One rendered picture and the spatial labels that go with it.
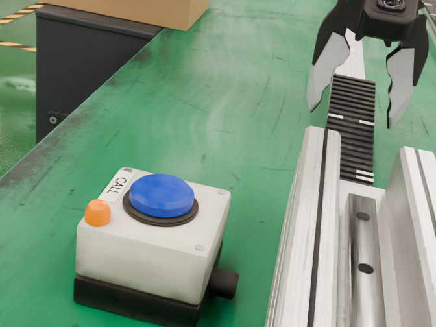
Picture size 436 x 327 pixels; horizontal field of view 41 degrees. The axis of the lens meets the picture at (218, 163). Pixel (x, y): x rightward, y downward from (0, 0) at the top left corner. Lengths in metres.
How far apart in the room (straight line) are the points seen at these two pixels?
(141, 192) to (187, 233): 0.04
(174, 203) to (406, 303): 0.14
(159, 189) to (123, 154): 0.19
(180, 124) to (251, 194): 0.14
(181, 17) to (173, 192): 0.62
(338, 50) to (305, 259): 0.35
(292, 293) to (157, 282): 0.10
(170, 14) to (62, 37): 0.18
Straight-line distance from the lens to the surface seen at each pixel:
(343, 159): 0.59
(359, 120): 0.65
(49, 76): 1.02
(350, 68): 0.82
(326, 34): 0.62
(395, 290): 0.38
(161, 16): 0.96
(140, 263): 0.35
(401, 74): 0.63
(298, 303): 0.28
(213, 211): 0.37
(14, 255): 0.42
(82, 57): 0.98
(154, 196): 0.35
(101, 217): 0.34
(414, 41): 0.62
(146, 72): 0.76
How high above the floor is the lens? 1.04
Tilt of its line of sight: 28 degrees down
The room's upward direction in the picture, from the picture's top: 10 degrees clockwise
